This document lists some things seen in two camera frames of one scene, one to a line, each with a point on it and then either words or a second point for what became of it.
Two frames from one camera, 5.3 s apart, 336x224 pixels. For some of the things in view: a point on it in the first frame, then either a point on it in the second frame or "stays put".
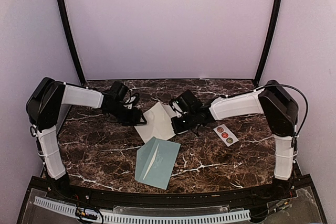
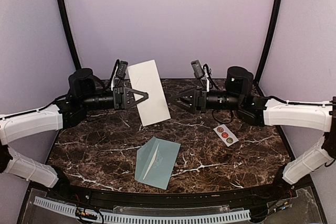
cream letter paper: [151, 160] stays put
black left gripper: [133, 119] to [125, 104]
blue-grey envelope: [155, 161] stays put
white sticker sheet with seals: [226, 135] stays put
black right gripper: [177, 128] to [200, 105]
